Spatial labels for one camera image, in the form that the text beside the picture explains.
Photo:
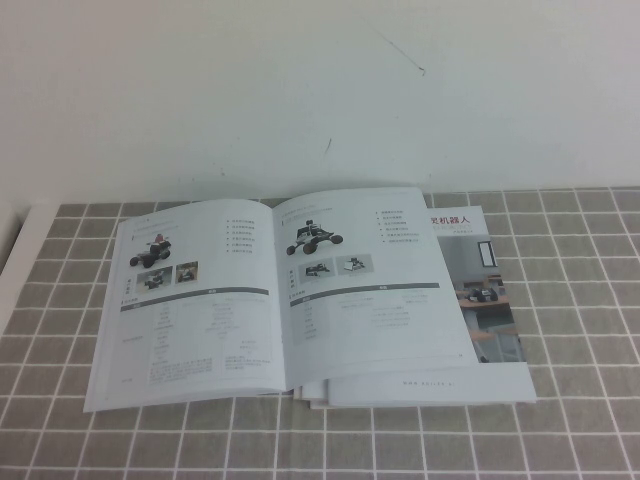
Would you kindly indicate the white booklet stack under books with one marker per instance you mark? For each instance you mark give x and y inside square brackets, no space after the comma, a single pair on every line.
[306,392]

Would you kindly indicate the closed book with office photo cover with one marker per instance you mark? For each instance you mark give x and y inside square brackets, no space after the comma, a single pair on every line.
[490,320]

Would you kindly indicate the grey white-grid tablecloth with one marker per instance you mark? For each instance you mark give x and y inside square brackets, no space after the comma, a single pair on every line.
[575,300]

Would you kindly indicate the white robot catalogue book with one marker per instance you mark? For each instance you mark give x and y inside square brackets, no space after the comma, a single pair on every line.
[225,310]

